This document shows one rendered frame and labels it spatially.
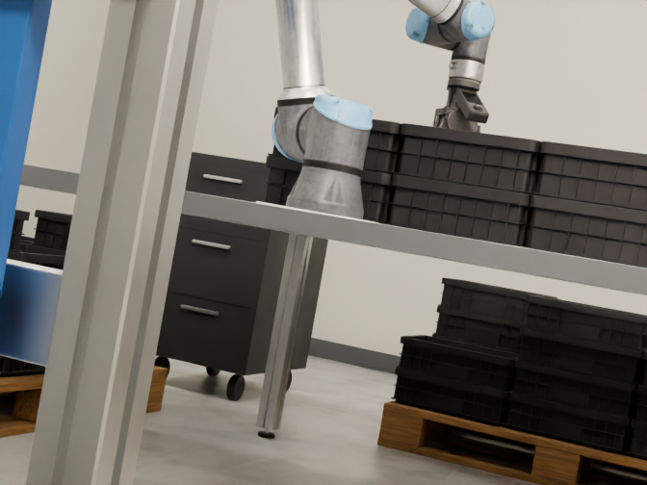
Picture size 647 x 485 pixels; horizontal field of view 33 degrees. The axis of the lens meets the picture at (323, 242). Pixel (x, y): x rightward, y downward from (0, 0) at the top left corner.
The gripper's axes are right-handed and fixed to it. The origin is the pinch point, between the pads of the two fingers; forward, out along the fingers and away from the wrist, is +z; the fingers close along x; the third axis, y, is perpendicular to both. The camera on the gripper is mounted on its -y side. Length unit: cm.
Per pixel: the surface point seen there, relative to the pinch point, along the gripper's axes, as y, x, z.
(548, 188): -22.3, -11.3, 1.2
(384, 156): 0.5, 15.9, -0.6
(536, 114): 299, -173, -65
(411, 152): -3.9, 11.7, -2.1
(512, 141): -17.7, -4.1, -6.9
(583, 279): -70, 6, 18
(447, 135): -8.8, 6.5, -6.6
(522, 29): 309, -161, -109
